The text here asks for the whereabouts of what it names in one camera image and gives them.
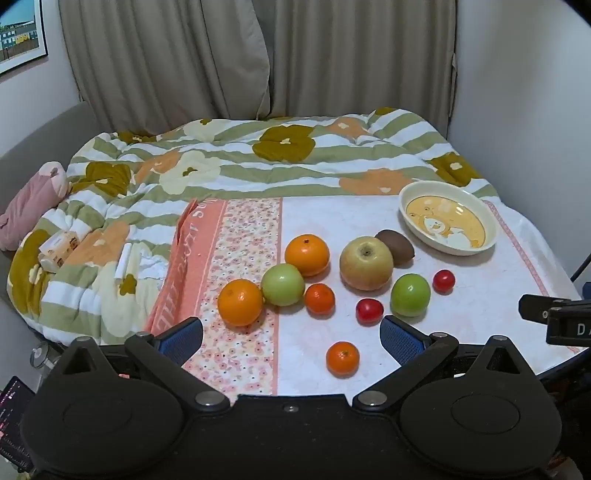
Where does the pink floral towel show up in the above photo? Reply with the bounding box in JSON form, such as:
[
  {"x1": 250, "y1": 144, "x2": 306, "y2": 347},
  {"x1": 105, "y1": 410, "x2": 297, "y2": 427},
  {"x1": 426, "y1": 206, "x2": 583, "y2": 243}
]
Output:
[{"x1": 144, "y1": 196, "x2": 583, "y2": 398}]

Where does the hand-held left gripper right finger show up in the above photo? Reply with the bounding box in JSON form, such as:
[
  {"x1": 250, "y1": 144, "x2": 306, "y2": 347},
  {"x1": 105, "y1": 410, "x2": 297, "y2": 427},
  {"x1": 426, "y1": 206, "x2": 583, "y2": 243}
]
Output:
[{"x1": 352, "y1": 315, "x2": 532, "y2": 414}]

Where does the pink plush toy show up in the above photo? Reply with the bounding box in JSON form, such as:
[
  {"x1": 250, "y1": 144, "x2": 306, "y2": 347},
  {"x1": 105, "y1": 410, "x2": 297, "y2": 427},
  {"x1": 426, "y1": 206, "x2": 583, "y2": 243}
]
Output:
[{"x1": 0, "y1": 161, "x2": 70, "y2": 252}]

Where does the small tangerine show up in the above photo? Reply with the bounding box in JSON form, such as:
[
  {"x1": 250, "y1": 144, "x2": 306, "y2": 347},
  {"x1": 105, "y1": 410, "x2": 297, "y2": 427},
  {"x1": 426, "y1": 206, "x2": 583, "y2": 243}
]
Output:
[
  {"x1": 326, "y1": 342, "x2": 360, "y2": 377},
  {"x1": 304, "y1": 283, "x2": 336, "y2": 316}
]

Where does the cream bowl with bear print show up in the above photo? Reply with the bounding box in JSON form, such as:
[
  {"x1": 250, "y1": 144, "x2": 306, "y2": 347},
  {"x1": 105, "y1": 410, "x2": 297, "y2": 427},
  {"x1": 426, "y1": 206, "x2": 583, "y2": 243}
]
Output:
[{"x1": 398, "y1": 181, "x2": 498, "y2": 256}]

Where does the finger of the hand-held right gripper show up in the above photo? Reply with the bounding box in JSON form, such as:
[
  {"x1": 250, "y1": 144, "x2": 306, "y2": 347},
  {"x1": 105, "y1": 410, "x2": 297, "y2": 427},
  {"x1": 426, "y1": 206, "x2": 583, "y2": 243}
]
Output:
[
  {"x1": 518, "y1": 294, "x2": 591, "y2": 325},
  {"x1": 546, "y1": 307, "x2": 591, "y2": 345}
]

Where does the green striped floral blanket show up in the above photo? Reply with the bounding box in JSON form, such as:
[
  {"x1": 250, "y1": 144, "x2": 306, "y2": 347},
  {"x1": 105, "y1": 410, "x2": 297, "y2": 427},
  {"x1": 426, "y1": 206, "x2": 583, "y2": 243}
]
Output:
[{"x1": 7, "y1": 107, "x2": 502, "y2": 347}]

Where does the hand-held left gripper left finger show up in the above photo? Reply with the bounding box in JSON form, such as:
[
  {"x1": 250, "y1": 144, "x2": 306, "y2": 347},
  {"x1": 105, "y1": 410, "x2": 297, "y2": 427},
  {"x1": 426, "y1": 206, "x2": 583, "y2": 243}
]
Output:
[{"x1": 60, "y1": 318, "x2": 232, "y2": 414}]

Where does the green apple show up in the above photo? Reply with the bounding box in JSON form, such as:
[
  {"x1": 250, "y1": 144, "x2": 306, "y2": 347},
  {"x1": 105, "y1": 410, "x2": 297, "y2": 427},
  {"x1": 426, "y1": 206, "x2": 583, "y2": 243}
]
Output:
[
  {"x1": 390, "y1": 273, "x2": 431, "y2": 317},
  {"x1": 261, "y1": 263, "x2": 305, "y2": 306}
]

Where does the small white carton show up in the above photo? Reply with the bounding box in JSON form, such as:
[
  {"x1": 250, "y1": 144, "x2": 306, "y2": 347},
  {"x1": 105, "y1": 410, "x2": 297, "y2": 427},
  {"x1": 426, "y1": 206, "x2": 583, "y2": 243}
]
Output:
[{"x1": 39, "y1": 230, "x2": 83, "y2": 273}]

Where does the black cable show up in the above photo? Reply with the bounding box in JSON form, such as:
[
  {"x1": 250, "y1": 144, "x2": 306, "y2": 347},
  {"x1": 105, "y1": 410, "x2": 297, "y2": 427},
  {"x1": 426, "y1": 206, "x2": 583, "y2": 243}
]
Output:
[{"x1": 570, "y1": 251, "x2": 591, "y2": 283}]

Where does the brown kiwi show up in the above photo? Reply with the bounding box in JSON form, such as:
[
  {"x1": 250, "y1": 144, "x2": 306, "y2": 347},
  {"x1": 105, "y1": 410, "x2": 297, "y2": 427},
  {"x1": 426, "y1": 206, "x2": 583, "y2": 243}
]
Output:
[{"x1": 375, "y1": 229, "x2": 415, "y2": 267}]

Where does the framed wall poster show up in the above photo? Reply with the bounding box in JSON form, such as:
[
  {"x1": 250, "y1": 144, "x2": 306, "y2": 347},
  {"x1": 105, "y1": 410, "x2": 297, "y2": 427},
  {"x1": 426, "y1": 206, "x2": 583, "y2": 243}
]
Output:
[{"x1": 0, "y1": 0, "x2": 49, "y2": 77}]

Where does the large yellow apple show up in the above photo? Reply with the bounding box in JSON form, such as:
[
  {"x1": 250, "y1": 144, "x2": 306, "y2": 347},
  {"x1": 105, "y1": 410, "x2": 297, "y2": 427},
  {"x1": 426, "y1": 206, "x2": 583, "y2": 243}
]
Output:
[{"x1": 339, "y1": 236, "x2": 394, "y2": 291}]

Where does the large orange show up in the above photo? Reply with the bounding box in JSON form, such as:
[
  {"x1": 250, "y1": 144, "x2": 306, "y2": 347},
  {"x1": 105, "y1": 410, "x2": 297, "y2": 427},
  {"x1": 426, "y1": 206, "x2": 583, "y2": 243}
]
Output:
[
  {"x1": 284, "y1": 234, "x2": 331, "y2": 278},
  {"x1": 217, "y1": 279, "x2": 264, "y2": 328}
]

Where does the beige curtain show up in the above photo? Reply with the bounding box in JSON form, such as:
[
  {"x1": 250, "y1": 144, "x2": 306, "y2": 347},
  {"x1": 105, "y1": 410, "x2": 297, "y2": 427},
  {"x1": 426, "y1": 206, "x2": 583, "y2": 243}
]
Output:
[
  {"x1": 59, "y1": 0, "x2": 271, "y2": 134},
  {"x1": 256, "y1": 0, "x2": 460, "y2": 139}
]

